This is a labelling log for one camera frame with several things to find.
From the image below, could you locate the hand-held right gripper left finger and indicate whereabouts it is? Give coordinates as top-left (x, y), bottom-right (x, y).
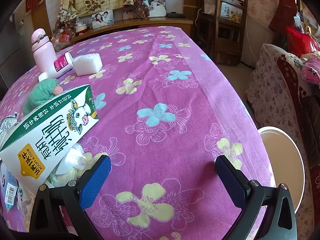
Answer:
top-left (29, 154), bottom-right (112, 240)

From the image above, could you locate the purple floral tablecloth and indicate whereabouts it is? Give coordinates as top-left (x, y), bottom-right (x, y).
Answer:
top-left (0, 26), bottom-right (278, 240)

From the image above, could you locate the dark red cushion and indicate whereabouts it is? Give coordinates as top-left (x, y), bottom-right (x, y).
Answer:
top-left (269, 0), bottom-right (298, 34)

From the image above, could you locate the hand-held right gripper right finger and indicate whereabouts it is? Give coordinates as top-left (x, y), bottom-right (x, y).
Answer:
top-left (215, 155), bottom-right (298, 240)

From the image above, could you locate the dark wooden chair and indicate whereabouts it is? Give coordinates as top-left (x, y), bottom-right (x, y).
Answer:
top-left (195, 0), bottom-right (248, 67)

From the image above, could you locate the white medicine box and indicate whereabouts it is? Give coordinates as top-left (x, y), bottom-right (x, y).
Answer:
top-left (0, 162), bottom-right (23, 208)

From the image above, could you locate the red patterned blanket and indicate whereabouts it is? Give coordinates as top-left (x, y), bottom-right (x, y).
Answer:
top-left (276, 54), bottom-right (320, 155)

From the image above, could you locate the pink floral wall cloth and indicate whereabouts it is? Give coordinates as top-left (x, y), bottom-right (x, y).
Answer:
top-left (235, 0), bottom-right (280, 28)

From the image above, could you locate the red plastic bag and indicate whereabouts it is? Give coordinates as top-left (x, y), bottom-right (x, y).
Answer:
top-left (286, 26), bottom-right (320, 58)

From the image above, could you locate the white green milk carton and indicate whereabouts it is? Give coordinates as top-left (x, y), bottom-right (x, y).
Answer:
top-left (0, 84), bottom-right (99, 180)

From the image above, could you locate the pink cartoon blanket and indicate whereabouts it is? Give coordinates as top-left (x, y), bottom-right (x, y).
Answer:
top-left (300, 55), bottom-right (320, 82)

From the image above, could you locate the white bottle magenta label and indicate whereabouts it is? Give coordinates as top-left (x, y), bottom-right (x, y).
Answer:
top-left (38, 52), bottom-right (74, 82)

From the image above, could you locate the wedding photo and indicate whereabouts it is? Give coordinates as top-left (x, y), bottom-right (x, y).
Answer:
top-left (147, 0), bottom-right (167, 18)

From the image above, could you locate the floral covered sofa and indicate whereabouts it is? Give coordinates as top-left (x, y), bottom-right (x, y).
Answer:
top-left (245, 44), bottom-right (320, 230)

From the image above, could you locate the green plush towel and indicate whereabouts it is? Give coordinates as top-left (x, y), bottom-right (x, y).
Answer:
top-left (22, 78), bottom-right (63, 117)

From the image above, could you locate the framed couple photo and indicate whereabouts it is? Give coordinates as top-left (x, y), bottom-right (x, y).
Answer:
top-left (92, 9), bottom-right (115, 29)

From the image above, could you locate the white plastic bucket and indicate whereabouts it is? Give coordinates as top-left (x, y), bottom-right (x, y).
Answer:
top-left (257, 126), bottom-right (306, 213)

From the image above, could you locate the white cable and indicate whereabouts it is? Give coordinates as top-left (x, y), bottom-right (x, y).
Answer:
top-left (246, 17), bottom-right (262, 68)

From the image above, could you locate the fruit painting board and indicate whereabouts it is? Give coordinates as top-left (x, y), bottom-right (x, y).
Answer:
top-left (220, 1), bottom-right (244, 22)

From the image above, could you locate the crumpled white plastic wrapper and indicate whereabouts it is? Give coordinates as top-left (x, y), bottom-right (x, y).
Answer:
top-left (46, 144), bottom-right (103, 188)

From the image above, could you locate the white sponge block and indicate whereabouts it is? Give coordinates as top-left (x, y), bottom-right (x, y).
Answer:
top-left (72, 53), bottom-right (102, 76)

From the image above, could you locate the pink thermos bottle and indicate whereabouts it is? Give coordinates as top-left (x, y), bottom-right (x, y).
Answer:
top-left (31, 29), bottom-right (57, 71)

